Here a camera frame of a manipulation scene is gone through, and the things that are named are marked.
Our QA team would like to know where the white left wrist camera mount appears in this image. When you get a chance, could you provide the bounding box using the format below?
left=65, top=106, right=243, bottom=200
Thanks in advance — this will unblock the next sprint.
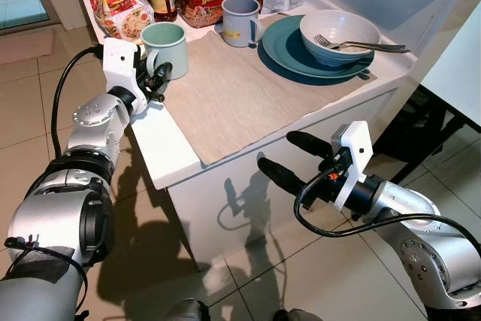
left=101, top=37, right=151, bottom=117

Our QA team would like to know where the black chair frame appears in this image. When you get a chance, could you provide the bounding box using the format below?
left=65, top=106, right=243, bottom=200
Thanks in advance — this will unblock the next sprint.
left=374, top=86, right=481, bottom=186

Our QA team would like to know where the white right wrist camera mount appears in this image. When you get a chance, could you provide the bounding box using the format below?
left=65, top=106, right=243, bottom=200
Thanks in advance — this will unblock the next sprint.
left=331, top=120, right=374, bottom=213

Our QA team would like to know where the white board panel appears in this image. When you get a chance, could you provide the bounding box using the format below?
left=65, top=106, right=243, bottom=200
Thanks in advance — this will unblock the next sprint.
left=419, top=2, right=481, bottom=128

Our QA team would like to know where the white counter cabinet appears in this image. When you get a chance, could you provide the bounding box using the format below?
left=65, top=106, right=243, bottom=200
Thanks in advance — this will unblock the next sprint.
left=68, top=0, right=481, bottom=271

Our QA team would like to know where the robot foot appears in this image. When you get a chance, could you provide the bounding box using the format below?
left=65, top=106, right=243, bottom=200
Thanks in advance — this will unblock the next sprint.
left=272, top=307, right=313, bottom=321
left=165, top=298, right=211, bottom=321

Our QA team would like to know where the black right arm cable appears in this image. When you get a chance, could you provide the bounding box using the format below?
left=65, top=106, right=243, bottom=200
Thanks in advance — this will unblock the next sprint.
left=293, top=171, right=481, bottom=262

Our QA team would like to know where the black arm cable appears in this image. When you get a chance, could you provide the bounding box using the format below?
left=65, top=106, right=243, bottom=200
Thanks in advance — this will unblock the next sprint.
left=50, top=44, right=104, bottom=160
left=293, top=171, right=481, bottom=262

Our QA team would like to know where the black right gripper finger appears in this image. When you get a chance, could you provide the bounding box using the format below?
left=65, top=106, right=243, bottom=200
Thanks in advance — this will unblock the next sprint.
left=257, top=157, right=309, bottom=199
left=286, top=131, right=335, bottom=159

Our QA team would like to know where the yellow noodle packet bag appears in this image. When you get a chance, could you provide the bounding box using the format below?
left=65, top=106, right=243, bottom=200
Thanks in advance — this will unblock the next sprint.
left=85, top=0, right=155, bottom=42

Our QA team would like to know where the beige placemat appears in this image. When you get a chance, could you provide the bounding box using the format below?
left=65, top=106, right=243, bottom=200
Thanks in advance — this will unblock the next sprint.
left=162, top=24, right=380, bottom=165

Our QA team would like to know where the grey blue mug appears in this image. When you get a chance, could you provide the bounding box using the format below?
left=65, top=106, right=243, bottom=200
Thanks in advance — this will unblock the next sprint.
left=220, top=0, right=264, bottom=48

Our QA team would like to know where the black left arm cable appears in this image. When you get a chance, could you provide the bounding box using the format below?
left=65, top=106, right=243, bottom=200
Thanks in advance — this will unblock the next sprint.
left=50, top=44, right=104, bottom=160

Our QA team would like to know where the teal plate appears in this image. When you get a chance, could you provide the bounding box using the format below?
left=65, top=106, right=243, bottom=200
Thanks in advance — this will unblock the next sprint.
left=257, top=14, right=375, bottom=86

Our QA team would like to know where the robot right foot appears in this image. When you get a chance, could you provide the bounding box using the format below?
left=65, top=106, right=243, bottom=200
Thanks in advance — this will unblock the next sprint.
left=272, top=307, right=313, bottom=321

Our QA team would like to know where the metal fork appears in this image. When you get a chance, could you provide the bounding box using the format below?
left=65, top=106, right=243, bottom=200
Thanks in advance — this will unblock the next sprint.
left=313, top=33, right=411, bottom=55

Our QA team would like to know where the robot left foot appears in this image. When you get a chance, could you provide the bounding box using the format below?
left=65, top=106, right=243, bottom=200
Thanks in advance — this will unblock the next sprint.
left=165, top=298, right=211, bottom=321

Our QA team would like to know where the grey bowl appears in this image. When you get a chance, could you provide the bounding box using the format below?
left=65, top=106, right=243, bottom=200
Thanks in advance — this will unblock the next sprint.
left=299, top=9, right=382, bottom=68

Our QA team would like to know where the pale green mug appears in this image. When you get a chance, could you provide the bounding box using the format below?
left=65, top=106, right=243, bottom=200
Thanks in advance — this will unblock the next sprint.
left=141, top=22, right=189, bottom=81

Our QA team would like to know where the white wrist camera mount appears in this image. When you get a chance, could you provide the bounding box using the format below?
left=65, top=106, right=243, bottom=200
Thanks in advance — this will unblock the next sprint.
left=331, top=120, right=374, bottom=213
left=101, top=37, right=151, bottom=117

